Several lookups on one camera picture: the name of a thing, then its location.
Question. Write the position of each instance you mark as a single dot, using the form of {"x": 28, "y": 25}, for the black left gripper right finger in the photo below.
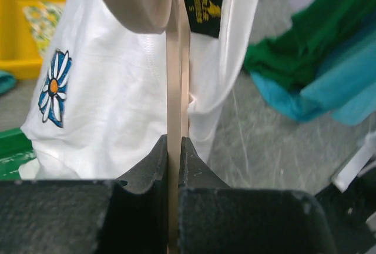
{"x": 216, "y": 218}

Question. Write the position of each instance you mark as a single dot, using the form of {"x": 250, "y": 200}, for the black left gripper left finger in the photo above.
{"x": 125, "y": 215}

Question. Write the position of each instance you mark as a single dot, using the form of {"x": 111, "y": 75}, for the white daisy print t-shirt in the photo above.
{"x": 100, "y": 102}

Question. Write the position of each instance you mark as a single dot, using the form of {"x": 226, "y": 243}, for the beige hanger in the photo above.
{"x": 170, "y": 17}

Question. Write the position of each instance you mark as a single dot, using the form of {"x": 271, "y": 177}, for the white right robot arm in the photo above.
{"x": 349, "y": 201}

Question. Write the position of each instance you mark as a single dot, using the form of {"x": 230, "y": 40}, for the teal folded t-shirt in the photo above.
{"x": 7, "y": 82}

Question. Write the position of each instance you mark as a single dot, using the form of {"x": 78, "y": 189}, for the light blue t-shirt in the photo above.
{"x": 344, "y": 85}

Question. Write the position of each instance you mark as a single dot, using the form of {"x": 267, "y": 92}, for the green t-shirt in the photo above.
{"x": 292, "y": 58}

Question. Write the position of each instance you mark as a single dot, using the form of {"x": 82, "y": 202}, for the green plastic tray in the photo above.
{"x": 16, "y": 150}

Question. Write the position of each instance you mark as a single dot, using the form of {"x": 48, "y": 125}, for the yellow plastic tray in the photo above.
{"x": 19, "y": 54}

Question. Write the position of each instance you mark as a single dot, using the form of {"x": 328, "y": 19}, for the lemon print folded cloth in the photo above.
{"x": 43, "y": 18}

